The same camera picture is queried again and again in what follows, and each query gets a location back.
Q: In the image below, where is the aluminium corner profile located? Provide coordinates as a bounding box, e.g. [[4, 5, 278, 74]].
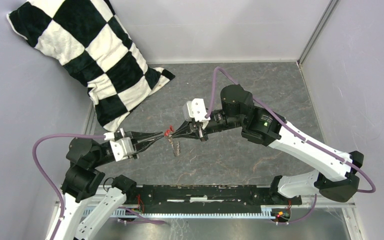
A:
[[296, 0, 340, 68]]

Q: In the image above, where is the white slotted cable duct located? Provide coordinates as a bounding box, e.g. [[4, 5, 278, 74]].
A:
[[105, 206, 274, 220]]

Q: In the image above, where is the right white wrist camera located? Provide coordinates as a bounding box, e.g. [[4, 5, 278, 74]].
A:
[[182, 98, 210, 130]]

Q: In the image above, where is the aluminium frame rail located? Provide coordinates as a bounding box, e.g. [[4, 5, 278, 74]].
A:
[[46, 183, 363, 240]]

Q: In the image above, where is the small red key tag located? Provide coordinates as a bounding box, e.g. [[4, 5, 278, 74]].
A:
[[164, 129, 172, 137]]

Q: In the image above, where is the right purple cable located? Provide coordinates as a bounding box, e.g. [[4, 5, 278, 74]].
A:
[[204, 66, 377, 225]]

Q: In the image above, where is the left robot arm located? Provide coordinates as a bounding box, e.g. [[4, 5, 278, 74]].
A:
[[45, 129, 163, 240]]

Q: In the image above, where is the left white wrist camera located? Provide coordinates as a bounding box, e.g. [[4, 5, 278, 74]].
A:
[[103, 129, 136, 162]]

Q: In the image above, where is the black white checkered pillow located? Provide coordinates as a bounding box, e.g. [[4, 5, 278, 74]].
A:
[[7, 0, 175, 132]]

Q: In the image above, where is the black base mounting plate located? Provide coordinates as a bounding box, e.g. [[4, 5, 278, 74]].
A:
[[125, 185, 303, 214]]

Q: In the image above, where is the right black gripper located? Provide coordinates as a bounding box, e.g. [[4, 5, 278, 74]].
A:
[[171, 109, 244, 142]]

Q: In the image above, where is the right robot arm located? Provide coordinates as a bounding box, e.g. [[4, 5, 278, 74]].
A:
[[170, 84, 364, 204]]

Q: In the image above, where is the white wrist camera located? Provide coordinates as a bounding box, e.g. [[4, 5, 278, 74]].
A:
[[103, 129, 136, 162], [182, 98, 210, 130]]

